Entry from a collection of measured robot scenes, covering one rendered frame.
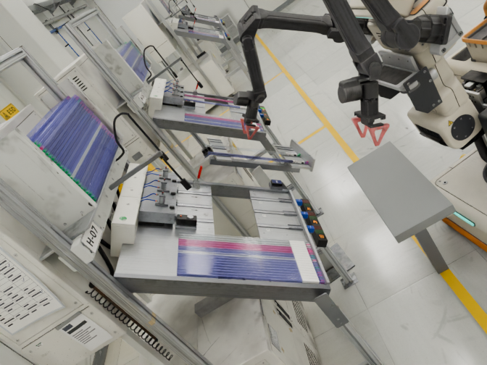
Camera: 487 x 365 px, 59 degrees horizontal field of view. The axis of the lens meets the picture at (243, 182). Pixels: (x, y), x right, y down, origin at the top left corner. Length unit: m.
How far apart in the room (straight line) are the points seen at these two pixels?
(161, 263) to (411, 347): 1.22
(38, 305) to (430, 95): 1.50
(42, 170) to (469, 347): 1.75
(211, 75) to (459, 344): 4.98
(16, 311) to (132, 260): 0.38
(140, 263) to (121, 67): 1.52
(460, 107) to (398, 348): 1.09
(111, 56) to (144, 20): 3.46
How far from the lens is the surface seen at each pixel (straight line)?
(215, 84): 6.29
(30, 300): 1.53
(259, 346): 1.69
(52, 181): 1.39
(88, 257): 1.33
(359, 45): 1.41
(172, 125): 2.69
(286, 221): 1.83
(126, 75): 2.74
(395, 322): 2.27
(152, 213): 1.65
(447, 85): 1.81
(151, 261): 1.50
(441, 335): 2.17
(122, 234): 1.55
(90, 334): 1.59
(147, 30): 6.17
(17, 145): 1.37
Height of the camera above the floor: 1.77
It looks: 26 degrees down
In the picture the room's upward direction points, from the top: 38 degrees counter-clockwise
